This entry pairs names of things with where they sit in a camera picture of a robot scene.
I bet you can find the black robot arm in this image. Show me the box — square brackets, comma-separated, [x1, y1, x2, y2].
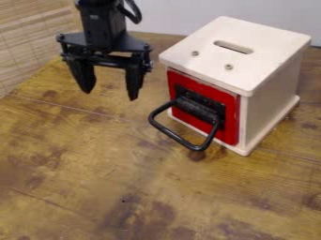
[57, 0, 152, 100]

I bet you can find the black metal drawer handle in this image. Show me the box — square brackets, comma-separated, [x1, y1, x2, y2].
[148, 96, 224, 153]

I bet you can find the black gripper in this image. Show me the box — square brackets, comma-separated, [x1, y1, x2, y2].
[57, 19, 152, 100]

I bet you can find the white wooden cabinet box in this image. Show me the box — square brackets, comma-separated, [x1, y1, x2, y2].
[160, 16, 312, 156]

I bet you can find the red drawer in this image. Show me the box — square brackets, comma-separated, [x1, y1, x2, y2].
[168, 68, 241, 145]

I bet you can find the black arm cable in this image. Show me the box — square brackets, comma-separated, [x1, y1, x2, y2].
[117, 0, 144, 25]

